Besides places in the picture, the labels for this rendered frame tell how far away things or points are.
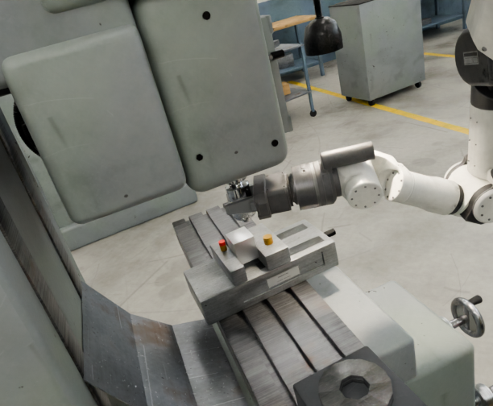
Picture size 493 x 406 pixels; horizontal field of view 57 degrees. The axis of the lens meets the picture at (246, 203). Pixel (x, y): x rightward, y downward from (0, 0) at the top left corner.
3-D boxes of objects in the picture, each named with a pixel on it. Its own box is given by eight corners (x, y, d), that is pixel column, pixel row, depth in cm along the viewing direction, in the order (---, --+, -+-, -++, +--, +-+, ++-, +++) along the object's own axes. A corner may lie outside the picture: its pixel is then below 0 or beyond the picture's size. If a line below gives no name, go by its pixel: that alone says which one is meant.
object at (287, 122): (285, 126, 90) (262, 14, 80) (293, 130, 86) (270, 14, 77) (267, 133, 89) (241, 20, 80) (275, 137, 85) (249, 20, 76)
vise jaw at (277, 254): (265, 235, 118) (262, 222, 117) (292, 260, 105) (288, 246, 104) (244, 244, 117) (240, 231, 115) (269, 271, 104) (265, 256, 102)
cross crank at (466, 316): (464, 315, 135) (463, 283, 130) (497, 339, 125) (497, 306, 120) (420, 337, 132) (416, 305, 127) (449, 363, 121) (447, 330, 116)
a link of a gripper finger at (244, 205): (223, 201, 87) (254, 195, 87) (227, 216, 89) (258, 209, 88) (222, 205, 86) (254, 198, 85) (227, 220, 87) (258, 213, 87)
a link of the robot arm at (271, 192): (250, 163, 93) (308, 151, 92) (262, 205, 97) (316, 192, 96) (250, 190, 82) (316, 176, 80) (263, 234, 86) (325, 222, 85)
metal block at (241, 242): (250, 246, 112) (244, 225, 110) (259, 257, 107) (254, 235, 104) (230, 254, 111) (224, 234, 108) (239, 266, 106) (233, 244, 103)
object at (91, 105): (165, 151, 94) (121, 19, 83) (191, 189, 73) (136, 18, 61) (74, 182, 90) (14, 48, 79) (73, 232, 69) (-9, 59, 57)
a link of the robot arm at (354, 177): (315, 186, 94) (370, 174, 93) (324, 222, 86) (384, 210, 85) (307, 142, 87) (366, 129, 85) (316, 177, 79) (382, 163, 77)
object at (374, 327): (341, 296, 131) (334, 262, 126) (420, 379, 101) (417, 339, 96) (177, 369, 121) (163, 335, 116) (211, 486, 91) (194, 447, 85)
